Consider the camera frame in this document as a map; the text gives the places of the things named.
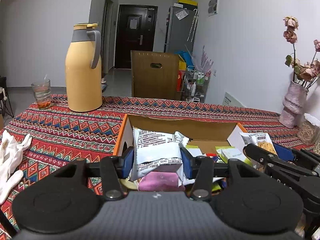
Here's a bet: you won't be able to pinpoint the yellow thermos jug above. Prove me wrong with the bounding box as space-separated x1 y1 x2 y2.
65 23 103 113

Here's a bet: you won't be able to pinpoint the white gold noodle snack packet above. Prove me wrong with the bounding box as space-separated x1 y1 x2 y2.
240 132 277 155

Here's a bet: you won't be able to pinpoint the brown cardboard box with handle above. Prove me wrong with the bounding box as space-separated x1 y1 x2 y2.
131 50 179 100

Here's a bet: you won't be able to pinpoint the grey refrigerator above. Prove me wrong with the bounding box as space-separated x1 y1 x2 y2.
164 4 197 53

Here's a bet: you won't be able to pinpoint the white cotton gloves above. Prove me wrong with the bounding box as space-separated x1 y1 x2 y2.
1 130 32 205

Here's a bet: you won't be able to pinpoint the wire rack with bottles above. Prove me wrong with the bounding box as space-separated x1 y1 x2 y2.
181 66 211 103

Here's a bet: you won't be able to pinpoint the green snack packet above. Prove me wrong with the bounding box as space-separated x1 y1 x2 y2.
215 146 253 166

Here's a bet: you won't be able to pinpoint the pink vase with dried flowers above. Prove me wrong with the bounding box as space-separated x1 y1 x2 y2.
279 16 319 128

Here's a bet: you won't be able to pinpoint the glass cup with drink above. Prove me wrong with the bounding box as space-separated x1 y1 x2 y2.
31 79 51 109

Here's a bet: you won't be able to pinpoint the dark entrance door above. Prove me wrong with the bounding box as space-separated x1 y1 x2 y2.
114 4 158 69

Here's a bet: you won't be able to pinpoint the black folding chair with clothes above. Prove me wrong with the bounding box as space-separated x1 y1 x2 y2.
0 76 14 118

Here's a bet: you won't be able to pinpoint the pink snack packet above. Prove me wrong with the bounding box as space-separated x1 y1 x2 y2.
138 172 185 192

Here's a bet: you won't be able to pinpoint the red cardboard snack box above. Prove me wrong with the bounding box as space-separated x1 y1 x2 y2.
112 113 251 188

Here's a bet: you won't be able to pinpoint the colourful patterned tablecloth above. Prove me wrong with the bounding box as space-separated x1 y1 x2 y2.
1 94 304 225

